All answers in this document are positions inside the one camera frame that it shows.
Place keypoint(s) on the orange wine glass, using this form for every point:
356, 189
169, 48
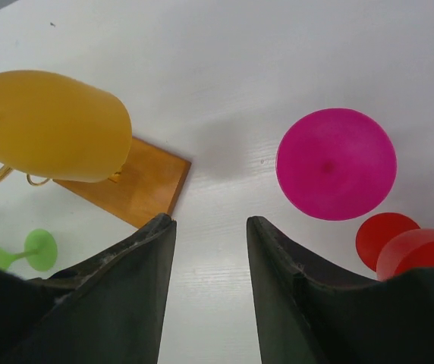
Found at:
56, 127

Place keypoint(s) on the right green wine glass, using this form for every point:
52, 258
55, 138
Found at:
40, 251

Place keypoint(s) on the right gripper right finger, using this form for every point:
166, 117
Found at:
310, 310

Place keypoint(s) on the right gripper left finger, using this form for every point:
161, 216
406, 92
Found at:
108, 308

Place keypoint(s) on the wooden rack base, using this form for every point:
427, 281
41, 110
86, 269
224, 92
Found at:
150, 183

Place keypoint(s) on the pink wine glass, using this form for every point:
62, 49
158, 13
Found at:
336, 164

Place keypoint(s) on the red wine glass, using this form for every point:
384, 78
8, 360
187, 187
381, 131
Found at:
390, 244

